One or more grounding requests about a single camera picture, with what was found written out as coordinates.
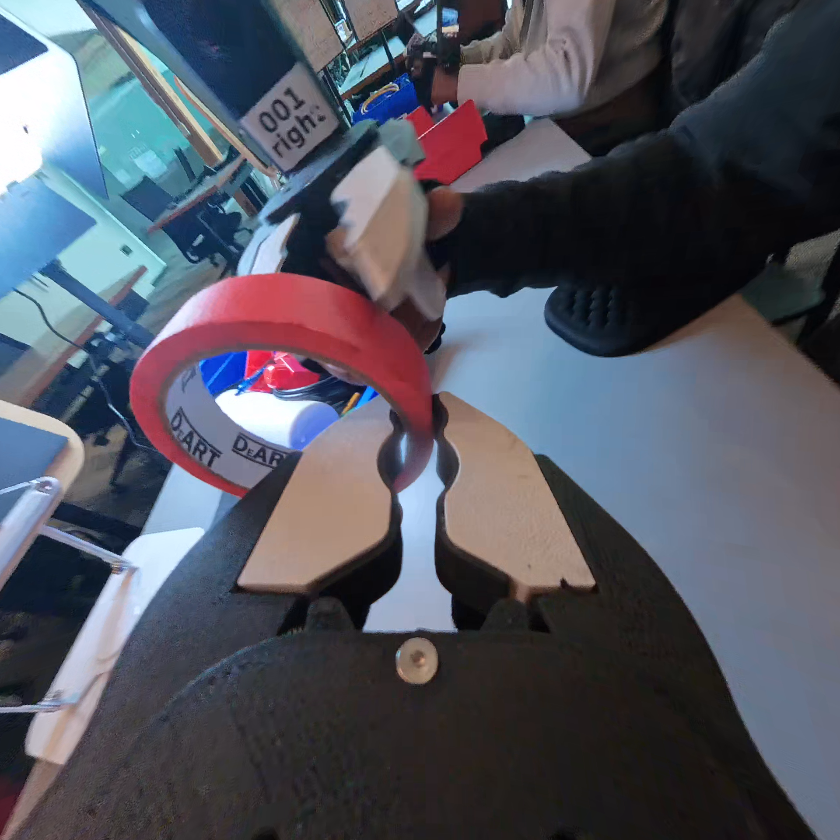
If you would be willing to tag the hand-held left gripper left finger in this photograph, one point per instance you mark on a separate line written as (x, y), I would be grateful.
(321, 525)

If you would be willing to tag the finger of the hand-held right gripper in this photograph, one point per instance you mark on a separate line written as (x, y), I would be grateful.
(380, 223)
(269, 246)

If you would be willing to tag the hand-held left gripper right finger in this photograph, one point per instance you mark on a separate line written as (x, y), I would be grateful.
(512, 518)

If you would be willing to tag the red masking tape roll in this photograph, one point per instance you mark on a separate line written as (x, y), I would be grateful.
(282, 305)

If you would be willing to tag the red plastic block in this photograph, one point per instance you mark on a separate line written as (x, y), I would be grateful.
(282, 371)

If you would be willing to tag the blue storage bin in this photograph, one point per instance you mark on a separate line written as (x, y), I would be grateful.
(394, 102)
(220, 367)

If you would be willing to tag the blue gel pen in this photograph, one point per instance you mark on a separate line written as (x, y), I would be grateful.
(249, 384)

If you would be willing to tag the person's right forearm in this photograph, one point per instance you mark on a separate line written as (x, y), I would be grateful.
(623, 216)

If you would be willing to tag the black office chair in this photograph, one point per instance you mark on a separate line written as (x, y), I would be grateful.
(210, 229)

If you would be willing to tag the wooden desk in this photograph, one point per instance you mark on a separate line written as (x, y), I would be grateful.
(197, 193)
(65, 348)

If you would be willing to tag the white cylinder roll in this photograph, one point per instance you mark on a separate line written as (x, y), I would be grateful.
(275, 417)

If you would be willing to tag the black board book stand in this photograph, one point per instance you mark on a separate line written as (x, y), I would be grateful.
(39, 446)
(105, 13)

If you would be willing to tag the black light stand pole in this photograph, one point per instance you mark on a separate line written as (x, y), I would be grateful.
(98, 308)

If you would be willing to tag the studio softbox light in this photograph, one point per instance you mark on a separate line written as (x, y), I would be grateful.
(46, 164)

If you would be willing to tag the black textured armrest pad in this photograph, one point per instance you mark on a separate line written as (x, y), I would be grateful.
(630, 321)

